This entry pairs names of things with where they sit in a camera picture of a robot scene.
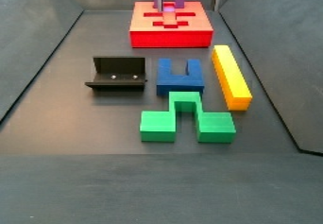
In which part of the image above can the red slotted base block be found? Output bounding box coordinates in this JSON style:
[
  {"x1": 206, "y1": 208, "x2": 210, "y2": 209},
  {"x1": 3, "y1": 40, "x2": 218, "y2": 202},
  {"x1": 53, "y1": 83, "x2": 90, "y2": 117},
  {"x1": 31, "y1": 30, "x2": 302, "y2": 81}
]
[{"x1": 128, "y1": 2, "x2": 213, "y2": 48}]

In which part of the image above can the black angle bracket fixture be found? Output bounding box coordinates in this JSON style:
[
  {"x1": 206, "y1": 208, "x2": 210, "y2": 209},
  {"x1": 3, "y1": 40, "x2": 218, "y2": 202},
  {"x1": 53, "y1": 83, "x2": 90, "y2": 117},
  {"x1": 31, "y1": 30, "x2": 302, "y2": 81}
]
[{"x1": 84, "y1": 56, "x2": 146, "y2": 90}]

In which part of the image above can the blue U-shaped block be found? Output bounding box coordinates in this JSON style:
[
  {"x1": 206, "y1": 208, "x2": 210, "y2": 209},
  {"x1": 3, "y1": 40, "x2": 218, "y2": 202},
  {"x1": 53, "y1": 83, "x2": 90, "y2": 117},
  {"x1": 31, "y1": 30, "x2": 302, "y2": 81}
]
[{"x1": 156, "y1": 59, "x2": 204, "y2": 96}]

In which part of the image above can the yellow long bar block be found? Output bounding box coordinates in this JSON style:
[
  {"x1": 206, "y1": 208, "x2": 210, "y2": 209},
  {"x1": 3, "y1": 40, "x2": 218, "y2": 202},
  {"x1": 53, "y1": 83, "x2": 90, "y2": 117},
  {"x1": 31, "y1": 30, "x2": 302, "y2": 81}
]
[{"x1": 212, "y1": 45, "x2": 252, "y2": 111}]

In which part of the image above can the green zigzag block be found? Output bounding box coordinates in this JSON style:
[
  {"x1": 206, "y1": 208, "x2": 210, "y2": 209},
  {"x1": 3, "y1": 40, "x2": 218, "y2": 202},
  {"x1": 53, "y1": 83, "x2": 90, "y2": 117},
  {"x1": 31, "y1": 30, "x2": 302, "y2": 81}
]
[{"x1": 138, "y1": 92, "x2": 236, "y2": 144}]

